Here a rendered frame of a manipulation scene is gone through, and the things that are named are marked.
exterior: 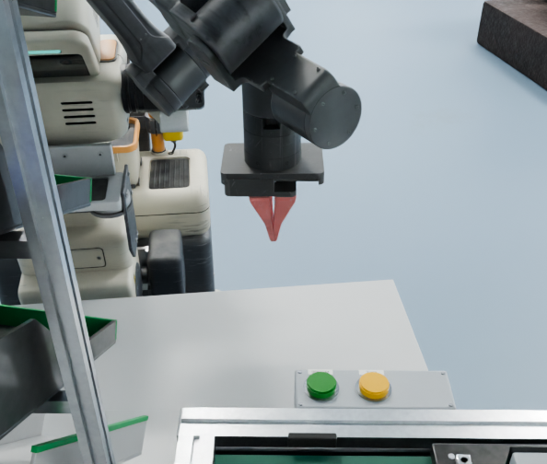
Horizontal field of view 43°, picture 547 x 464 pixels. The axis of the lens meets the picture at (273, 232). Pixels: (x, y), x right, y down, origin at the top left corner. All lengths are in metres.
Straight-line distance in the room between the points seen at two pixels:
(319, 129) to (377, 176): 2.71
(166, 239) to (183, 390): 0.56
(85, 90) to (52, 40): 0.13
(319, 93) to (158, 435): 0.62
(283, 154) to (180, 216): 0.98
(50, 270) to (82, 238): 0.87
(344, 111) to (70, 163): 0.74
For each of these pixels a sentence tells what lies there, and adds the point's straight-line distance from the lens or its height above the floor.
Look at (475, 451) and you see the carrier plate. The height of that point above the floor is 0.97.
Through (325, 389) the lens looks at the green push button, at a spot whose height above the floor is 0.97.
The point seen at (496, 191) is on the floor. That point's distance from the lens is 3.30.
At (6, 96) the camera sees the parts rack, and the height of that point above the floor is 1.50.
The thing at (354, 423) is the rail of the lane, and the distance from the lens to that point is 0.92.
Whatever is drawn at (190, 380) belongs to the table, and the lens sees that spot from 1.10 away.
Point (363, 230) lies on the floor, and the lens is 2.91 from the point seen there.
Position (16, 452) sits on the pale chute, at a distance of 0.79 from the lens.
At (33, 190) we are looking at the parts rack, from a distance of 0.47.
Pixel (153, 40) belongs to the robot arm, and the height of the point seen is 1.31.
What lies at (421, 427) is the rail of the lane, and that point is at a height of 0.96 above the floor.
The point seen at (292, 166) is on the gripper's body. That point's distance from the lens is 0.68.
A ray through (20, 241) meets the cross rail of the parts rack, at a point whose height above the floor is 1.39.
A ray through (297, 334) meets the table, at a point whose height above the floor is 0.86.
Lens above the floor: 1.67
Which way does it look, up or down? 35 degrees down
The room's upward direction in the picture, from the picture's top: straight up
